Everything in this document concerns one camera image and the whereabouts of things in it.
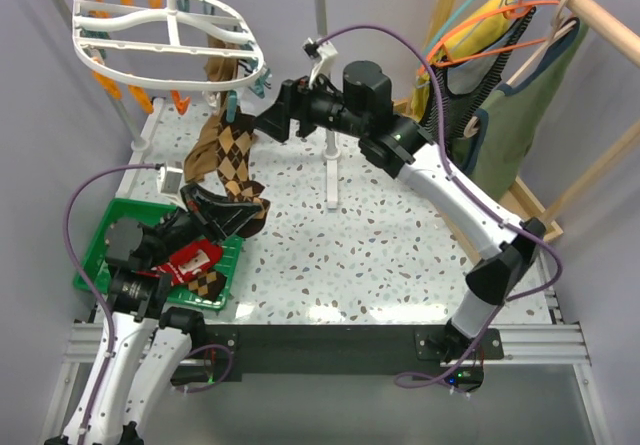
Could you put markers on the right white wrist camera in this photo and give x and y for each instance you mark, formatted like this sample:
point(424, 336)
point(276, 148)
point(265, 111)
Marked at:
point(323, 54)

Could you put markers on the wooden clothes hanger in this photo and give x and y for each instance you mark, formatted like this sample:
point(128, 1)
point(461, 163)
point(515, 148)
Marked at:
point(545, 40)

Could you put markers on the black striped tank top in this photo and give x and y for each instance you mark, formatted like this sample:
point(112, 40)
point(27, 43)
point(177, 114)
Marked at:
point(465, 86)

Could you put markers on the brown argyle sock back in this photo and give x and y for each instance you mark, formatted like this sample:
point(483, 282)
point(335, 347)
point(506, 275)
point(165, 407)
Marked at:
point(235, 140)

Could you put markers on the tan plain sock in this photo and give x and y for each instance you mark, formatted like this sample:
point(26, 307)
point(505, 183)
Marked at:
point(212, 149)

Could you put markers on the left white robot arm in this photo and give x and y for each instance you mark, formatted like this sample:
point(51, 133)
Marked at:
point(143, 341)

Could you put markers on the wooden clothes rack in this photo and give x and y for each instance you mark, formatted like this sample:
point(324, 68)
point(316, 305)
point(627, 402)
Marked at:
point(597, 103)

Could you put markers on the white striped sock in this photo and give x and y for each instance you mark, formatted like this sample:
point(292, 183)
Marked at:
point(247, 66)

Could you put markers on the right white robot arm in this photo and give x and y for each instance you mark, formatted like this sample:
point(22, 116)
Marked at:
point(399, 146)

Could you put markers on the white round clip hanger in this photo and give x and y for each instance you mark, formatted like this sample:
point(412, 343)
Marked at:
point(165, 29)

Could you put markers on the yellow shirt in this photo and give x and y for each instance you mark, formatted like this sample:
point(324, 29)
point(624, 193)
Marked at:
point(468, 41)

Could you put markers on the brown argyle sock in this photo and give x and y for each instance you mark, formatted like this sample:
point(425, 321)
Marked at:
point(208, 285)
point(235, 140)

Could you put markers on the green tank top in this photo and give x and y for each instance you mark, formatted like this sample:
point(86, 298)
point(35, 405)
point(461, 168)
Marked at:
point(507, 120)

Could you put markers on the green plastic tray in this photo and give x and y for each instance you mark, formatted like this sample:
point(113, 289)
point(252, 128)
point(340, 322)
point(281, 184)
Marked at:
point(150, 213)

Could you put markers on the red christmas sock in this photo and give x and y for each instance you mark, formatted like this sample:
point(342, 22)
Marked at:
point(190, 262)

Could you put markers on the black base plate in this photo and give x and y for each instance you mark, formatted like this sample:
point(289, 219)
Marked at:
point(319, 350)

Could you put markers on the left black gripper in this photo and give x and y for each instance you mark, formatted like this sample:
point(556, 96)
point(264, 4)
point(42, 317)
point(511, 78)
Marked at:
point(214, 216)

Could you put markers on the brown argyle sock front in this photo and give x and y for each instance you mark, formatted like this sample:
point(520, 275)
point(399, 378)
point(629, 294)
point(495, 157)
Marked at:
point(208, 285)

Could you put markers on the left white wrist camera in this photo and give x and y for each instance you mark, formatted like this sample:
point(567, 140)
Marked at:
point(169, 179)

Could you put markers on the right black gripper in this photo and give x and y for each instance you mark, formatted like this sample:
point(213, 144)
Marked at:
point(295, 98)

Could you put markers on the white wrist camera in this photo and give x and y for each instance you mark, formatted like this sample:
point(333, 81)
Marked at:
point(323, 54)
point(169, 179)

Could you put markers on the orange clothes hanger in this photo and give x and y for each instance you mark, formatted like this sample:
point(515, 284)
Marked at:
point(435, 49)

